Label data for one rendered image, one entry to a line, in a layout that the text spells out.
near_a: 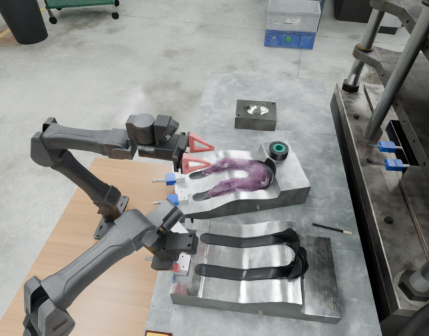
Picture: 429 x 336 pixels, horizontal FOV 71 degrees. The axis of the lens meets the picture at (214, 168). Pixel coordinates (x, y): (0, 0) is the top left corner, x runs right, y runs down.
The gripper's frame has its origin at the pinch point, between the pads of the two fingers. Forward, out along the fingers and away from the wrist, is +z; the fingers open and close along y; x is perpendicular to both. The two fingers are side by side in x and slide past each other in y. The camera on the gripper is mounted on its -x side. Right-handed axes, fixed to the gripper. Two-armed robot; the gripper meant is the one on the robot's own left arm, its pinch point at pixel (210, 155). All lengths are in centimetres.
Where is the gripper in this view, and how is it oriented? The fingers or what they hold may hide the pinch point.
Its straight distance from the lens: 83.6
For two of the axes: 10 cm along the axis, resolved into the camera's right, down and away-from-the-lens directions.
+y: 1.5, -7.3, 6.6
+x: -0.3, 6.7, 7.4
